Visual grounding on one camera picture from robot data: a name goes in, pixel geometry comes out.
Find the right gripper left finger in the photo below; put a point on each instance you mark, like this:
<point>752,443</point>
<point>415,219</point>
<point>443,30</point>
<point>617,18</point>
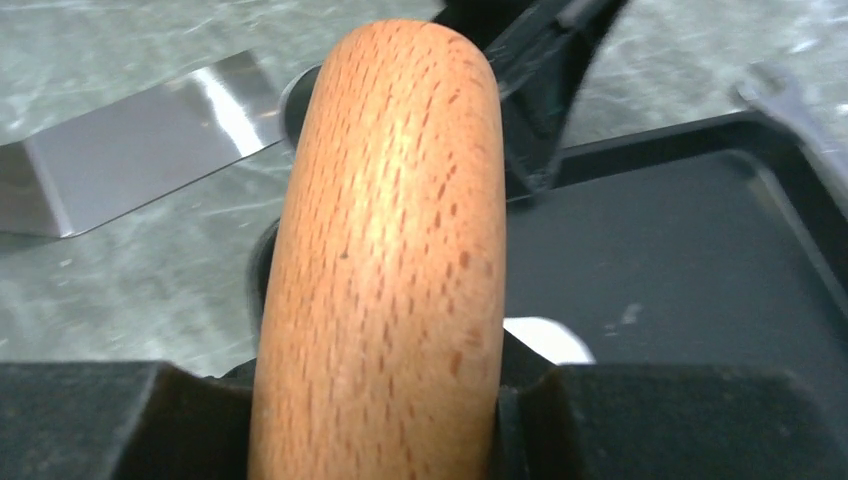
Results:
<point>123,420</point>

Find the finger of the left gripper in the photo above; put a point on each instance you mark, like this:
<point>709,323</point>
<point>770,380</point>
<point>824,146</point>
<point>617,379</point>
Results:
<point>539,52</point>

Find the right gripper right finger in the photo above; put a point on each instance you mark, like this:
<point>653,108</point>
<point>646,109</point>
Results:
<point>625,421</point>

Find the white dough ball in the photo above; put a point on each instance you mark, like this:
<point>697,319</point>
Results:
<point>550,339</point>

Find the black baking tray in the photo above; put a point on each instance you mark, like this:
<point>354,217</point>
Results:
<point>712,243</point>

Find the wooden double-ended dough roller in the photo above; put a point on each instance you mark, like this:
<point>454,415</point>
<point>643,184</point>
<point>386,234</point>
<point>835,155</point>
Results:
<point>381,342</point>

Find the metal spatula orange handle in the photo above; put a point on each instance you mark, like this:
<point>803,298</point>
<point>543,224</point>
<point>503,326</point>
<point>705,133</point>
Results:
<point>84,172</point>

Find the metal ring cutter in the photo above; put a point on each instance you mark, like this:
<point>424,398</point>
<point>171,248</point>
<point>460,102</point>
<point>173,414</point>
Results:
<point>294,103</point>

